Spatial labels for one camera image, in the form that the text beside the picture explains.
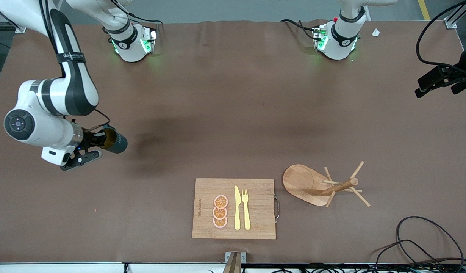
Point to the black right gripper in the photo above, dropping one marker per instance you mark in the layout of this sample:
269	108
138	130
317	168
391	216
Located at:
89	139

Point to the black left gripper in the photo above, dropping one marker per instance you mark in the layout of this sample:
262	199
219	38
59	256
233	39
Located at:
464	65

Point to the dark teal ribbed cup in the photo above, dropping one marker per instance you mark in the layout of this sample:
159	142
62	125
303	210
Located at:
119	144

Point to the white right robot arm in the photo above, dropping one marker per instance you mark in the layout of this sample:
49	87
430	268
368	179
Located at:
74	87

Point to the white paper scrap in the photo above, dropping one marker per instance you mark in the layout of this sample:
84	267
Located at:
376	32

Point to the toy orange slice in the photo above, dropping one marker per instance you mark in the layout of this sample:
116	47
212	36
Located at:
220	201

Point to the yellow plastic knife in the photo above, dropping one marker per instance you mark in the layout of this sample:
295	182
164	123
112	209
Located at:
237	212

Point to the yellow plastic fork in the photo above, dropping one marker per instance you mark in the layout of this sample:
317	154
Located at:
246	216

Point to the bamboo cutting board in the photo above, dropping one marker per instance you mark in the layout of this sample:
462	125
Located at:
261	212

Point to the wooden mug tree rack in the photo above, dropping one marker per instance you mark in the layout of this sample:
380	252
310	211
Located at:
295	182

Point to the aluminium frame profile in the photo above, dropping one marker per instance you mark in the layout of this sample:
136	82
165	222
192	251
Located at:
451	23
17	27

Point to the white table edge rail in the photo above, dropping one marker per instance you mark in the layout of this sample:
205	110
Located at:
66	267

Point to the aluminium profile post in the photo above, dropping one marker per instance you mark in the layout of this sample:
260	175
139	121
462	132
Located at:
235	261

